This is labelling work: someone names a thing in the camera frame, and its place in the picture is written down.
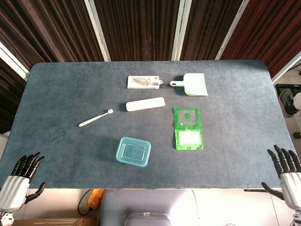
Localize white toothbrush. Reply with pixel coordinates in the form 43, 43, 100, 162
78, 108, 114, 128

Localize black cable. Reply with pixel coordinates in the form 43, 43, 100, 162
78, 189, 95, 216

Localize blue grey table cloth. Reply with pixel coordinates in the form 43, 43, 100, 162
0, 60, 301, 190

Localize grey patterned shoe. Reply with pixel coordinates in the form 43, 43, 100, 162
278, 88, 297, 117

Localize blue transparent container lid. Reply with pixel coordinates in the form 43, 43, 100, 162
115, 137, 151, 168

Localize white oblong toothbrush case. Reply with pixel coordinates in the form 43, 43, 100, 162
126, 97, 166, 113

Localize white round object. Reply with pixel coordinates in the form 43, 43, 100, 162
292, 92, 301, 112

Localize white frame post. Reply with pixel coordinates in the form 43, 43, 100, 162
0, 41, 30, 82
84, 0, 111, 62
171, 0, 192, 62
271, 50, 301, 83
214, 0, 250, 61

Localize grey robot torso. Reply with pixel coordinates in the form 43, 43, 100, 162
99, 189, 198, 226

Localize black flat box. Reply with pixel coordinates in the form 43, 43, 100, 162
275, 83, 301, 99

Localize left black-fingered robot hand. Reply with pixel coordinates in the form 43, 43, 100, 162
0, 152, 47, 212

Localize green packet with dark dot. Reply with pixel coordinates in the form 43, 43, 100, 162
173, 107, 201, 130

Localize white printed card package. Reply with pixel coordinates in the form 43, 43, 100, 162
127, 75, 163, 90

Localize right black-fingered robot hand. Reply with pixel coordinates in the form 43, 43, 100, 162
261, 145, 301, 210

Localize green packet with white pad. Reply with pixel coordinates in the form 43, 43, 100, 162
174, 128, 204, 151

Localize white plastic dustpan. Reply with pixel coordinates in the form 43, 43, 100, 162
169, 73, 209, 97

